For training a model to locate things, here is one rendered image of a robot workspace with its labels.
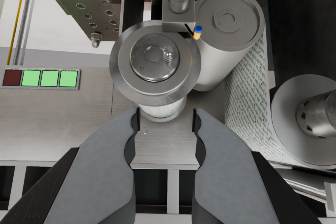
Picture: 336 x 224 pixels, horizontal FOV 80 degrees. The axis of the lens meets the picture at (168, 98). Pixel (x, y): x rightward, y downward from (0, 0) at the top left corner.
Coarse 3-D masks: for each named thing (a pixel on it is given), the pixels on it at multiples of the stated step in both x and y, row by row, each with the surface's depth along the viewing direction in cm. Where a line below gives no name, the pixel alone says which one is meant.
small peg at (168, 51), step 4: (164, 48) 28; (168, 48) 28; (172, 48) 28; (164, 52) 27; (168, 52) 27; (172, 52) 28; (164, 56) 28; (168, 56) 28; (172, 56) 29; (164, 60) 30; (168, 60) 29
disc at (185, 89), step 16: (128, 32) 33; (112, 48) 33; (192, 48) 33; (112, 64) 32; (192, 64) 32; (192, 80) 32; (128, 96) 31; (144, 96) 31; (160, 96) 31; (176, 96) 31
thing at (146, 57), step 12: (144, 36) 31; (156, 36) 31; (132, 48) 31; (144, 48) 31; (156, 48) 31; (132, 60) 30; (144, 60) 30; (156, 60) 30; (144, 72) 30; (156, 72) 30; (168, 72) 30
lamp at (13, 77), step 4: (8, 72) 65; (12, 72) 65; (16, 72) 65; (20, 72) 65; (8, 76) 65; (12, 76) 65; (16, 76) 65; (4, 80) 65; (8, 80) 65; (12, 80) 65; (16, 80) 65; (4, 84) 64; (8, 84) 64; (12, 84) 64; (16, 84) 64
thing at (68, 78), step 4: (64, 72) 65; (68, 72) 65; (72, 72) 65; (76, 72) 65; (64, 76) 65; (68, 76) 65; (72, 76) 65; (60, 80) 65; (64, 80) 65; (68, 80) 65; (72, 80) 65; (60, 84) 64; (64, 84) 64; (68, 84) 64; (72, 84) 64
